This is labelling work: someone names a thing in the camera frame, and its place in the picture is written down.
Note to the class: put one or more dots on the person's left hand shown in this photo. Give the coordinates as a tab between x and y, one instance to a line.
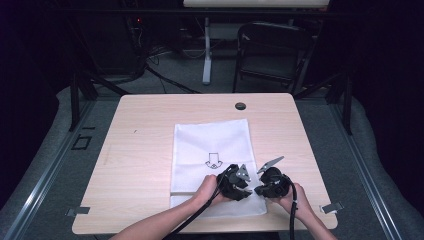
206	191

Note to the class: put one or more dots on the black folding chair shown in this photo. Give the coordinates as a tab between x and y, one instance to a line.
273	50

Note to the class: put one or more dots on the black metal frame post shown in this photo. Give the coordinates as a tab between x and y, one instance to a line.
74	103
348	106

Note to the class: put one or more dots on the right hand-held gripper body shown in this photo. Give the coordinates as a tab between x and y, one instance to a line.
278	185

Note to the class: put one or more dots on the black table grommet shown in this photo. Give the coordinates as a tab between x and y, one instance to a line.
240	106

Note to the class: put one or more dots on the grey tape strip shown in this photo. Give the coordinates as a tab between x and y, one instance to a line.
78	211
331	207

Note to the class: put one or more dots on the black computer tower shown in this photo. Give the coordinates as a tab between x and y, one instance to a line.
110	46

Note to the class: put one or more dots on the white mesh laundry bag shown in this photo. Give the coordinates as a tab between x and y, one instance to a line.
206	146

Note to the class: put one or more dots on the aluminium floor rail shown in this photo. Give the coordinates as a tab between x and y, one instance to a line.
365	173
43	181

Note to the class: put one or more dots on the person's right hand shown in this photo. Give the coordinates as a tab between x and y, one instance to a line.
300	206

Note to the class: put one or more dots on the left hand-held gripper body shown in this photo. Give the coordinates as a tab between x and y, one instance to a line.
230	183

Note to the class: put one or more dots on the black metal frame crossbar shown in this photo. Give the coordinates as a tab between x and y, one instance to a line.
166	12

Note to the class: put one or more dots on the white desk leg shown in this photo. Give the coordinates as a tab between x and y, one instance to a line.
207	56

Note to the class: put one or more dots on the white desk top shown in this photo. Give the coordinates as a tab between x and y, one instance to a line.
256	3

